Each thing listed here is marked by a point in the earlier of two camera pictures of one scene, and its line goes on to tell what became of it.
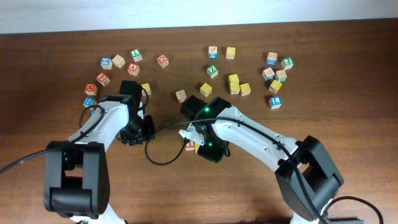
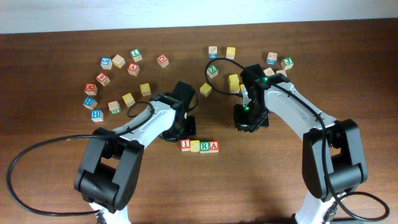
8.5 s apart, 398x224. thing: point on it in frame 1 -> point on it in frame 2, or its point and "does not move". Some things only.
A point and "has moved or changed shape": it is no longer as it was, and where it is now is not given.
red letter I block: (190, 146) has moved or changed shape
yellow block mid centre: (206, 89) does not move
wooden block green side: (281, 75) does not move
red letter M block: (91, 89) does not move
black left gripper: (148, 134) -> (169, 135)
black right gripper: (214, 155) -> (241, 123)
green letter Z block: (212, 71) does not move
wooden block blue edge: (268, 74) does not move
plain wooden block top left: (119, 61) does not move
